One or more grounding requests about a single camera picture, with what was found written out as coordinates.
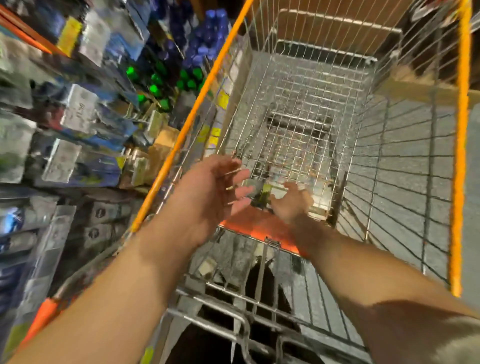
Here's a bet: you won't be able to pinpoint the wooden plank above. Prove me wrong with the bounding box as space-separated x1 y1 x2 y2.
375 64 480 110

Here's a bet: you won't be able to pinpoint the yellow shelf tag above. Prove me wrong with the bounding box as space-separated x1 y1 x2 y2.
56 16 82 58

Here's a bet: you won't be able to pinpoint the orange shelf beam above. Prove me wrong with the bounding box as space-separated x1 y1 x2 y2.
0 4 53 55

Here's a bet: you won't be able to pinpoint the person's right hand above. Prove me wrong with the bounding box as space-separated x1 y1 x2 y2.
270 182 315 226

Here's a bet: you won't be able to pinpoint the person's right forearm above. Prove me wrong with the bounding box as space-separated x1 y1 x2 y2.
290 215 480 364

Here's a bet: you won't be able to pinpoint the person's dark trousers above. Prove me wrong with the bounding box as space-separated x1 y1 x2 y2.
169 259 301 364

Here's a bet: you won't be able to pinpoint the stack of dark boxed goods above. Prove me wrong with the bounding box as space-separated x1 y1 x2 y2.
0 187 133 323

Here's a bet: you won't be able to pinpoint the clear plastic product package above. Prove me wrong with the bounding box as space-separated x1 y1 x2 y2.
242 176 335 220

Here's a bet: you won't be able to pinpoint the brown cardboard box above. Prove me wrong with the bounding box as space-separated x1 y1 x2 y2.
144 125 181 184

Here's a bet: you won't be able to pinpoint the person's left forearm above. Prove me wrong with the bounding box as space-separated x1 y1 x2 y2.
7 215 211 364

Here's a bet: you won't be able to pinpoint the wire shopping cart orange rims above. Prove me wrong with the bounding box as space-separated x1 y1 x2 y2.
17 0 474 364

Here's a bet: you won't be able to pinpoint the row of hanging blister packs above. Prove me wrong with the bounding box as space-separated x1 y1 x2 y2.
0 0 152 190

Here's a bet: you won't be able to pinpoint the person's left hand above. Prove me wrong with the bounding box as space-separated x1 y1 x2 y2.
152 154 256 249

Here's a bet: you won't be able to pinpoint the group of blue-capped bottles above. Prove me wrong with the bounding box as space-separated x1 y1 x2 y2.
155 0 231 70

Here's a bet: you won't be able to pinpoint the white shelf price tag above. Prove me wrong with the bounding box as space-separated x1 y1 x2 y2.
60 83 99 135
78 11 112 68
41 138 82 184

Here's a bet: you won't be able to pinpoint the group of green-capped bottles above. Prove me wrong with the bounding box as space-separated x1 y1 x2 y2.
125 60 206 112

